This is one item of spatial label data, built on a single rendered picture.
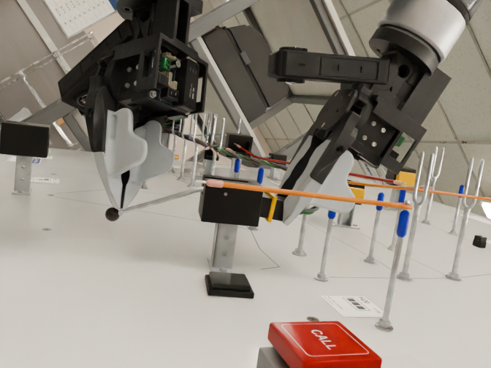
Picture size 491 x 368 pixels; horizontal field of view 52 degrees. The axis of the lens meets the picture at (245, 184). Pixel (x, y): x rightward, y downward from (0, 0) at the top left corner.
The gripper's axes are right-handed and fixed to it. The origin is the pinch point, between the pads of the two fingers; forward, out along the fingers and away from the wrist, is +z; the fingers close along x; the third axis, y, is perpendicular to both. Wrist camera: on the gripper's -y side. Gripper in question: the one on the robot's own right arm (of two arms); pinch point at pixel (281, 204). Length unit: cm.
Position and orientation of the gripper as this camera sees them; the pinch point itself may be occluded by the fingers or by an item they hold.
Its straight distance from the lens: 51.5
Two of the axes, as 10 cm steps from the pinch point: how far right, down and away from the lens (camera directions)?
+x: -1.6, -1.7, 9.7
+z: -5.4, 8.4, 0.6
